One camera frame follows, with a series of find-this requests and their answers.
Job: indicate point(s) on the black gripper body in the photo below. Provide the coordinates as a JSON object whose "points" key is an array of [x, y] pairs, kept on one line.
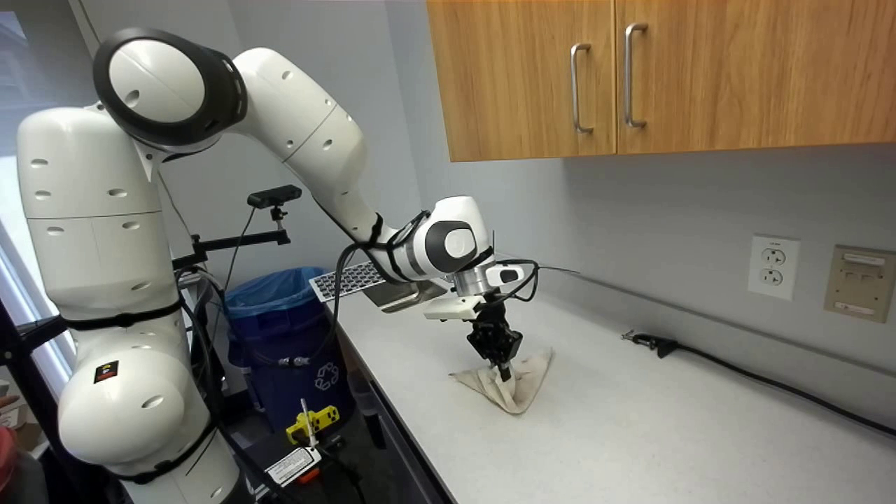
{"points": [[490, 328]]}

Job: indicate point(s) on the stained cream towel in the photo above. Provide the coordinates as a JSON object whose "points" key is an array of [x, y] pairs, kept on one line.
{"points": [[512, 393]]}

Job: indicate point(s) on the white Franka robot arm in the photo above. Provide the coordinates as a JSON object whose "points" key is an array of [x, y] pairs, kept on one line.
{"points": [[94, 205]]}

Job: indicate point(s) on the yellow clamp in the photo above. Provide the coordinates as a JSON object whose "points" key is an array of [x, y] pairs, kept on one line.
{"points": [[312, 423]]}

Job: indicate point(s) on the blue recycling bin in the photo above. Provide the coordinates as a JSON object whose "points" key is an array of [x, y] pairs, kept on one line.
{"points": [[281, 355]]}

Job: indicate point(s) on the white and red tool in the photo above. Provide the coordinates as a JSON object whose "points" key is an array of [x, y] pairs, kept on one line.
{"points": [[292, 463]]}

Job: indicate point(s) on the white electrical outlet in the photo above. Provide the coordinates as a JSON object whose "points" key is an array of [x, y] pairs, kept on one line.
{"points": [[774, 267]]}

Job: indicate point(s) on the black external camera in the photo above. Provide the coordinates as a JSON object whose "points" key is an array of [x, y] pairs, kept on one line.
{"points": [[271, 197]]}

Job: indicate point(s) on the wooden wall cabinet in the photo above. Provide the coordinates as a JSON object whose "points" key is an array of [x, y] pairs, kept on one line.
{"points": [[521, 73]]}

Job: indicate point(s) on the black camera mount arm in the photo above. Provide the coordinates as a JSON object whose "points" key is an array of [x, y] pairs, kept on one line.
{"points": [[239, 243]]}

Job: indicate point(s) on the beige wall plate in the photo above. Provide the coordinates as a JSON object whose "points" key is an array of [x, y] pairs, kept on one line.
{"points": [[861, 285]]}

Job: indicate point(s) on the black metal stand frame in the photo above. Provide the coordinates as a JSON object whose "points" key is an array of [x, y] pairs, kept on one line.
{"points": [[24, 373]]}

